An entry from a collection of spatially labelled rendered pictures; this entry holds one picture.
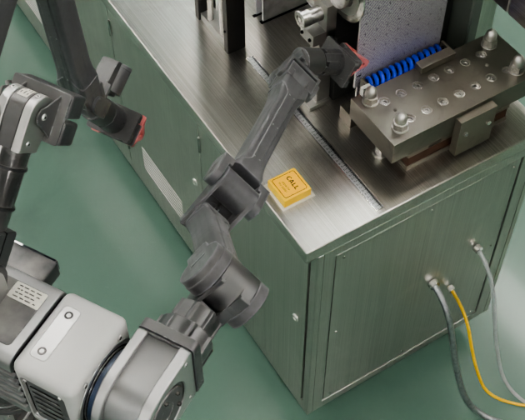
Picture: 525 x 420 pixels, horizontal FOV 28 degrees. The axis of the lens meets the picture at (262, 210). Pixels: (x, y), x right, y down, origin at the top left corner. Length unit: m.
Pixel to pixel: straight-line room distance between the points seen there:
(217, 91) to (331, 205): 0.42
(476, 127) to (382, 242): 0.33
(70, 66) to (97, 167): 1.66
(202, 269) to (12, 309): 0.26
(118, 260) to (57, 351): 1.93
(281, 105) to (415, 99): 0.41
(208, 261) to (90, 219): 1.99
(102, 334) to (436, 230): 1.27
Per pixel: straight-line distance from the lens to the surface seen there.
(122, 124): 2.12
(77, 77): 1.91
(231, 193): 1.80
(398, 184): 2.32
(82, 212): 3.42
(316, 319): 2.45
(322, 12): 2.25
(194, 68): 2.54
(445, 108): 2.30
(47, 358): 1.37
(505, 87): 2.37
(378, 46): 2.30
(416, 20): 2.33
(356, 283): 2.44
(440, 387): 3.08
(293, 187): 2.26
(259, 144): 1.90
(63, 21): 1.81
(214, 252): 1.43
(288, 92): 2.04
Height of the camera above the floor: 2.71
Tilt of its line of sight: 53 degrees down
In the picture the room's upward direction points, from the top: straight up
